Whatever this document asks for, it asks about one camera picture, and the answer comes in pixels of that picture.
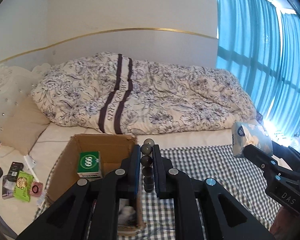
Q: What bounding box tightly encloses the pink patterned case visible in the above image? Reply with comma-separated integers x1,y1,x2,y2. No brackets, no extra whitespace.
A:
30,181,43,197

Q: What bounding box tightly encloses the green 999 medicine box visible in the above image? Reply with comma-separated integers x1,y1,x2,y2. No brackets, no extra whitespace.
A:
77,151,102,179

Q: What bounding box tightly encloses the blue window curtain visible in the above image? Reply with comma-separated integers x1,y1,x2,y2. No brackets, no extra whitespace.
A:
217,0,300,137

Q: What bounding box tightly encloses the right hand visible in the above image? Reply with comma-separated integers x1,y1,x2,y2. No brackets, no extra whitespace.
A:
269,207,300,239

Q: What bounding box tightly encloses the small black box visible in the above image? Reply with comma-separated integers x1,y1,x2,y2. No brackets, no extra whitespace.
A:
7,161,24,179

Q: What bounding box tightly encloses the green snack packet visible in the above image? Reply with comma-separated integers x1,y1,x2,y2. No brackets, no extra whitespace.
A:
13,171,34,202

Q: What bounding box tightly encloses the checkered gingham cloth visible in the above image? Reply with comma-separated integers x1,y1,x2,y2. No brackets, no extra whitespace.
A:
34,144,283,240

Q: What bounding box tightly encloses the purple booklet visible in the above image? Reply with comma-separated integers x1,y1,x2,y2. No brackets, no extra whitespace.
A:
2,175,16,200

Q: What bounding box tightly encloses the white mattress sheet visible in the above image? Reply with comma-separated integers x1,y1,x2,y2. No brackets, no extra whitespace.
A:
0,119,266,233

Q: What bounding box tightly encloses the beige pillow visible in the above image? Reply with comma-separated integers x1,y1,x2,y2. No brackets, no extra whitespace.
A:
0,96,50,155

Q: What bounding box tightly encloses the dark bead bracelet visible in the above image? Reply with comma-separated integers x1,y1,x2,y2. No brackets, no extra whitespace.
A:
140,138,154,194

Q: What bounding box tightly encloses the floral patterned duvet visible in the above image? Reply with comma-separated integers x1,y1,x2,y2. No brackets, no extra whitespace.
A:
32,52,256,135

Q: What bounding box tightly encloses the blue cloud tissue pack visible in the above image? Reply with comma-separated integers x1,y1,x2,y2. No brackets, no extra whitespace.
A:
231,122,273,158

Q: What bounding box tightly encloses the white tufted headboard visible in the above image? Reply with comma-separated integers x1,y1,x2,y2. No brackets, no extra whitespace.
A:
0,63,51,136

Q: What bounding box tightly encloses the brown cardboard box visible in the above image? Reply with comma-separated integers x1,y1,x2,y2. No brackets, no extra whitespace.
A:
47,134,145,237

